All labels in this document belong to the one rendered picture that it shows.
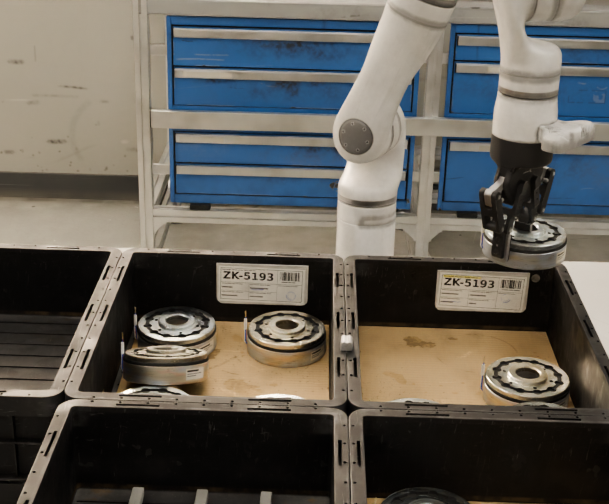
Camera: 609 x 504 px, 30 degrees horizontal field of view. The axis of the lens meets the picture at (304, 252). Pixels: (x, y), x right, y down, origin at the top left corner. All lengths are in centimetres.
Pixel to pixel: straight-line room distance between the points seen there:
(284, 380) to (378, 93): 46
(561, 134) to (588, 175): 213
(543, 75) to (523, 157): 10
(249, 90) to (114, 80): 103
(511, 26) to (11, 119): 321
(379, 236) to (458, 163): 164
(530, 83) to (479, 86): 198
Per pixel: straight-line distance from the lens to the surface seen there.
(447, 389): 144
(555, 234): 147
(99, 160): 433
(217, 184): 339
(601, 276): 213
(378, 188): 173
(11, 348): 154
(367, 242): 175
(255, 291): 156
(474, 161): 338
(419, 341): 154
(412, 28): 162
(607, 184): 348
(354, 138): 168
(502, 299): 157
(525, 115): 135
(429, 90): 328
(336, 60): 327
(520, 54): 133
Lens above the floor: 155
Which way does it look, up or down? 23 degrees down
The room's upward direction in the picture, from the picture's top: 2 degrees clockwise
